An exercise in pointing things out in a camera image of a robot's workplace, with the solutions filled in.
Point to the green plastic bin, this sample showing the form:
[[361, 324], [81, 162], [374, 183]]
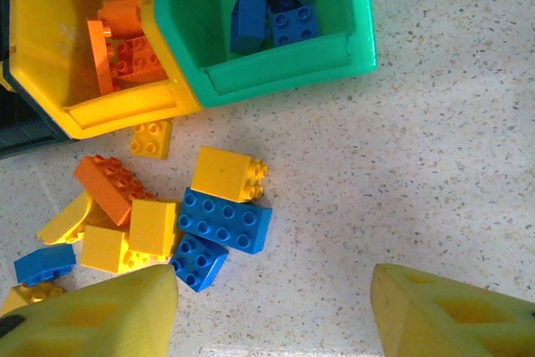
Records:
[[188, 10]]

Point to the yellow two-by-two lego brick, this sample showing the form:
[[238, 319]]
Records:
[[150, 139]]

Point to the small orange lego brick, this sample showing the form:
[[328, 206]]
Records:
[[146, 78]]

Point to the blue two-by-four lego brick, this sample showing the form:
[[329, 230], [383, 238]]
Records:
[[225, 221]]

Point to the yellow tall lego brick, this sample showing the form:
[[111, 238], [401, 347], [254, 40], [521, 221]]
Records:
[[225, 173]]

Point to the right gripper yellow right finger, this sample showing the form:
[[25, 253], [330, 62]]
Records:
[[451, 323]]

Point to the yellow plastic bin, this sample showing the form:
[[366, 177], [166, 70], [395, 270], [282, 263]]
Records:
[[42, 18]]

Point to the yellow curved lego brick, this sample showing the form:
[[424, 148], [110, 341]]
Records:
[[62, 223]]

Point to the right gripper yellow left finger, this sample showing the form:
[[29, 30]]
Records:
[[104, 315]]

